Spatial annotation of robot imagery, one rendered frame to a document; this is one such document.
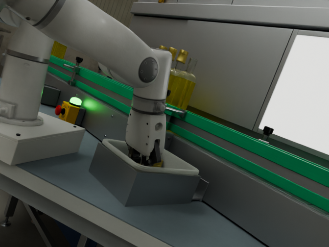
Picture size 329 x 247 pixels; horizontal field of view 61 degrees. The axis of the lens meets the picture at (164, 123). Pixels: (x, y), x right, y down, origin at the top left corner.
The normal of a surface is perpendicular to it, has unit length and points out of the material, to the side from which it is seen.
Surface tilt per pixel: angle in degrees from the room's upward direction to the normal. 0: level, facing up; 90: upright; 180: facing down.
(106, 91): 90
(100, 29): 76
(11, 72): 93
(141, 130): 105
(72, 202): 90
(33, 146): 90
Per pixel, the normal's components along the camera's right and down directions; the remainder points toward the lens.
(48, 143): 0.90, 0.36
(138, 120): -0.75, 0.09
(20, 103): 0.46, 0.28
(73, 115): 0.64, 0.32
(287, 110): -0.69, -0.17
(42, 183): -0.27, 0.02
